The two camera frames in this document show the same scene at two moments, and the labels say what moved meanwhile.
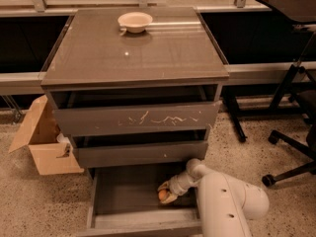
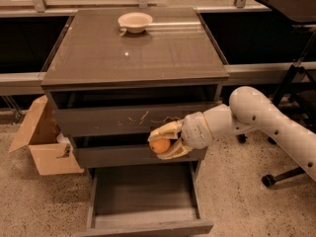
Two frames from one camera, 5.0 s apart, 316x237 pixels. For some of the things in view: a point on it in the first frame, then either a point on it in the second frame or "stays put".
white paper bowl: [134, 22] stays put
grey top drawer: [135, 110] stays put
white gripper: [178, 188] -> [196, 131]
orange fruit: [163, 194] -> [160, 146]
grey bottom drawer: [124, 201] stays put
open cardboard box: [40, 132] stays put
